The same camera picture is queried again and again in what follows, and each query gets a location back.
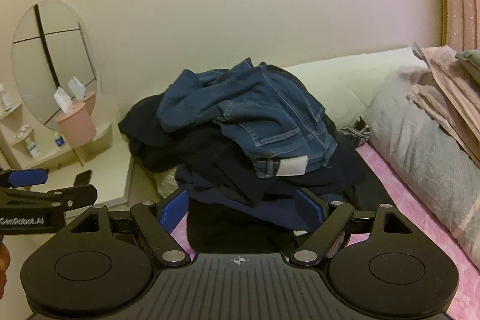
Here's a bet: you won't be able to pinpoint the white pillow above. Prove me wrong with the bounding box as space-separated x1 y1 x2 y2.
281 46 430 135

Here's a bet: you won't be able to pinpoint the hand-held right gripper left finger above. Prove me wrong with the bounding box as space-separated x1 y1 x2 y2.
69 189 192 266

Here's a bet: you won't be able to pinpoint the blue jeans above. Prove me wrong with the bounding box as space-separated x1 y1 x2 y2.
155 58 338 178

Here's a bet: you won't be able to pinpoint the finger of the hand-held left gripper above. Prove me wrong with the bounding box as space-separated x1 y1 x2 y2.
0 168 49 189
49 170 99 210

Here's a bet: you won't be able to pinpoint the pink round tissue box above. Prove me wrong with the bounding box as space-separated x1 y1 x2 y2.
55 106 97 149

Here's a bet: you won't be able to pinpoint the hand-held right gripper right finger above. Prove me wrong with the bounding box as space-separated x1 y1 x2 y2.
289 188 413 266

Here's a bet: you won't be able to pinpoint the pile of dark clothes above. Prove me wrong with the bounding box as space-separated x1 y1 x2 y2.
118 65 398 255

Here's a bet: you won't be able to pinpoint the pink floral bedsheet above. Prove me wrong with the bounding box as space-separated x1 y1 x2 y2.
180 144 480 320

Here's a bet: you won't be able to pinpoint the folded pink beige blankets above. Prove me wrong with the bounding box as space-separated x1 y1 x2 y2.
407 43 480 171

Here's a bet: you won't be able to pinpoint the white tissue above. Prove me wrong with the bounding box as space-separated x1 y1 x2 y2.
53 87 74 114

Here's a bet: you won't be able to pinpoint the white dressing table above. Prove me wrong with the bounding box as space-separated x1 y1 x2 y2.
0 104 132 208

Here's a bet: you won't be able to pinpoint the oval wall mirror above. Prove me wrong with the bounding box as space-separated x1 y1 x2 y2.
11 0 102 133

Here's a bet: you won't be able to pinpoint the black and white striped cloth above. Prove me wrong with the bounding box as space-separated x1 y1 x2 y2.
339 118 372 148

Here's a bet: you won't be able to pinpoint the grey and pink quilt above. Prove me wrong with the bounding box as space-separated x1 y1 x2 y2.
365 65 480 261

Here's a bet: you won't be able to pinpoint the folded grey-green cloth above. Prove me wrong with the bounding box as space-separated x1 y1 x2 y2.
455 49 480 79

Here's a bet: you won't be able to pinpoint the person's left hand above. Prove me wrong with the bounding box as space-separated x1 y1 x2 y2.
0 243 9 287

